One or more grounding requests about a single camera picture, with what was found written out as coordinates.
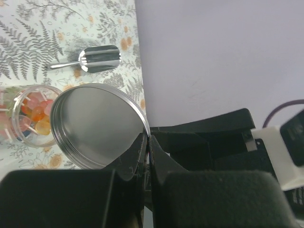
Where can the metal candy scoop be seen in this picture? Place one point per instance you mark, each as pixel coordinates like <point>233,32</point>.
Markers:
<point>94,59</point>

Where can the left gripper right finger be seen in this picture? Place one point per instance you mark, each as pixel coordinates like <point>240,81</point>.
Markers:
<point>214,199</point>

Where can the round metal jar lid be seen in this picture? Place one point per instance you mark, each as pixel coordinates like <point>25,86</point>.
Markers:
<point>93,124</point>

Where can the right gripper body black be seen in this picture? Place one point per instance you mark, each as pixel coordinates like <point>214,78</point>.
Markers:
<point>221,143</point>

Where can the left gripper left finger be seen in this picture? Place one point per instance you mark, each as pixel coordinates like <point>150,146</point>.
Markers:
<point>108,198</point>

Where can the clear glass jar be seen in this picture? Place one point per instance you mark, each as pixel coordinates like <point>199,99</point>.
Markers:
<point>25,114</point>

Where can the floral table mat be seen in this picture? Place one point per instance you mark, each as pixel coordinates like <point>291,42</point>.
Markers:
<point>36,33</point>

